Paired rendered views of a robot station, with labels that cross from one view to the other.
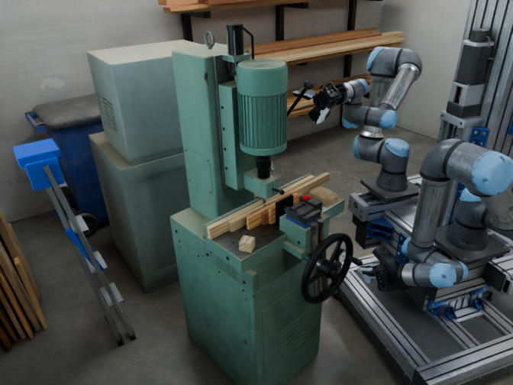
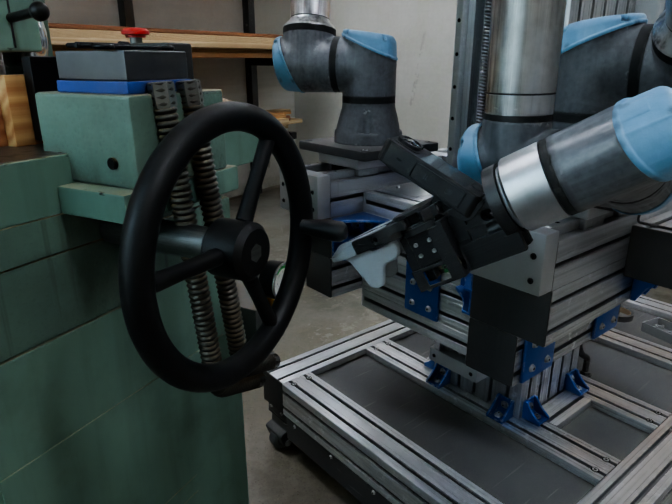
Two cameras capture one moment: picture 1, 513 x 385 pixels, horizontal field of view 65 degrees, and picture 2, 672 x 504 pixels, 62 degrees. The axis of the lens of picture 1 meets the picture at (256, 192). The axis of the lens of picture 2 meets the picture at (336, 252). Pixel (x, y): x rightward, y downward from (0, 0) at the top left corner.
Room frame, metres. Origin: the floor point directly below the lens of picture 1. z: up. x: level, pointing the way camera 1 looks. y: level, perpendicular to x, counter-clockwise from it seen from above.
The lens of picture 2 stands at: (0.62, -0.16, 0.99)
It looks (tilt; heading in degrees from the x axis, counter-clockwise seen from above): 19 degrees down; 339
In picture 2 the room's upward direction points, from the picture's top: straight up
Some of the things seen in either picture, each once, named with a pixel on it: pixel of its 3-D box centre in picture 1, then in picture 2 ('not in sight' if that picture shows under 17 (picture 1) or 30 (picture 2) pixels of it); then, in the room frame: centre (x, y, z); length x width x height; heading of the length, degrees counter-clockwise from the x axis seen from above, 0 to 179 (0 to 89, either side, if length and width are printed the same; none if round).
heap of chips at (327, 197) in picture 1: (324, 193); not in sight; (1.53, -0.29, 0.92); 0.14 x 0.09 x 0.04; 42
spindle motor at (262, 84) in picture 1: (262, 107); not in sight; (1.41, -0.03, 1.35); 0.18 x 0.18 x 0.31
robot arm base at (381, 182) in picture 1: (392, 176); (368, 118); (1.77, -0.68, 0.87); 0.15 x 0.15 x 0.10
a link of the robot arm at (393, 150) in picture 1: (395, 153); (366, 62); (1.77, -0.67, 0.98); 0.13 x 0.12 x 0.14; 54
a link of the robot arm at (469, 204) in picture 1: (478, 205); (600, 64); (1.29, -0.84, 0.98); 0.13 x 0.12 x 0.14; 30
